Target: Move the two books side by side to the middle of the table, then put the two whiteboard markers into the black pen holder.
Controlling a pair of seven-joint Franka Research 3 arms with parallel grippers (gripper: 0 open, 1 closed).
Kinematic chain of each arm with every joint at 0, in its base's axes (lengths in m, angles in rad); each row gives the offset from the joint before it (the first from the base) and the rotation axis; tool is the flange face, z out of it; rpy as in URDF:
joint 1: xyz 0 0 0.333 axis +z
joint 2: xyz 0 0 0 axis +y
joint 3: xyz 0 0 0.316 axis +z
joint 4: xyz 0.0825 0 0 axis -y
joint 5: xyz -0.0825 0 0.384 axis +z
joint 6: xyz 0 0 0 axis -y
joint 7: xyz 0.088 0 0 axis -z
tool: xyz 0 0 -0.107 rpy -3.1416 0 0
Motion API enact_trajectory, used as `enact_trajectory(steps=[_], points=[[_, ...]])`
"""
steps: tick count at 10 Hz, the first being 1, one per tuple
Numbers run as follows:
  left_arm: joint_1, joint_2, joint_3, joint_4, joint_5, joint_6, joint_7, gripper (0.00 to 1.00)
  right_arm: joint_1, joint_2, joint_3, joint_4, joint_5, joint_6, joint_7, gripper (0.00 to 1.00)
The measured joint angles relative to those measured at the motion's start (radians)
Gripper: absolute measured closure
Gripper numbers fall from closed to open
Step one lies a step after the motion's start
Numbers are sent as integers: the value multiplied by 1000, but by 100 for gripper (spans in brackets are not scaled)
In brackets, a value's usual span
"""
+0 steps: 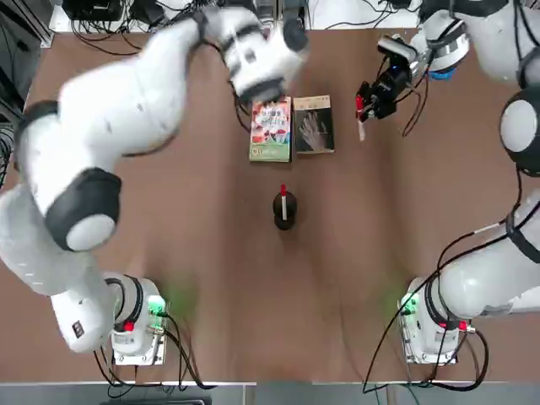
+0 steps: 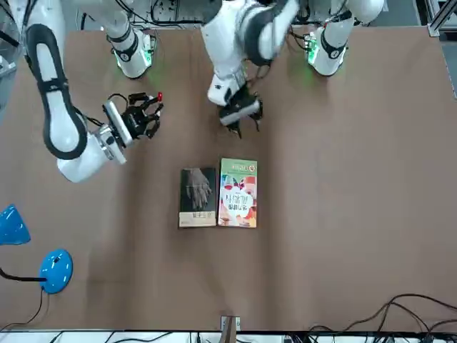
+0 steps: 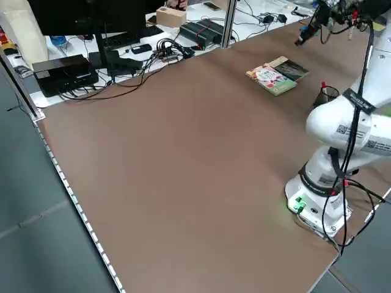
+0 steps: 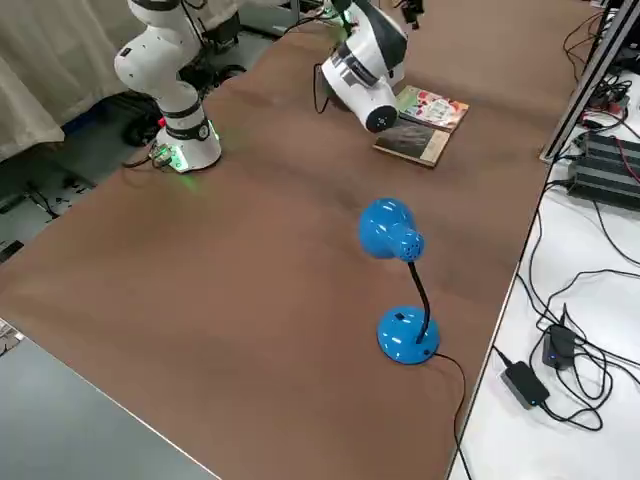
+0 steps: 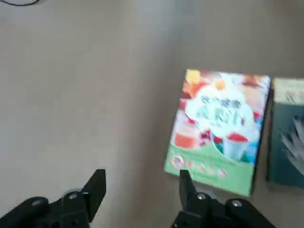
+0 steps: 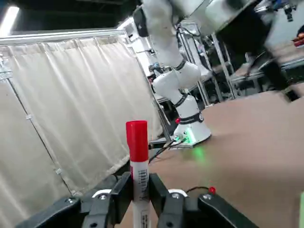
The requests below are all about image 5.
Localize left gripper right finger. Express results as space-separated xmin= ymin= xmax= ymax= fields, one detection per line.
xmin=170 ymin=169 xmax=278 ymax=228

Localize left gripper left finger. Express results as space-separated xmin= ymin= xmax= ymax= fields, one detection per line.
xmin=0 ymin=168 xmax=106 ymax=228

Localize colourful green cookbook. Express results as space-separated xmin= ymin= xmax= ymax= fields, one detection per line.
xmin=163 ymin=68 xmax=272 ymax=198

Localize dark book with hand picture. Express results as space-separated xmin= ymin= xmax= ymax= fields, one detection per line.
xmin=265 ymin=77 xmax=304 ymax=190

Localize black cable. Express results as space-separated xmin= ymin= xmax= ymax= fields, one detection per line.
xmin=0 ymin=0 xmax=41 ymax=7

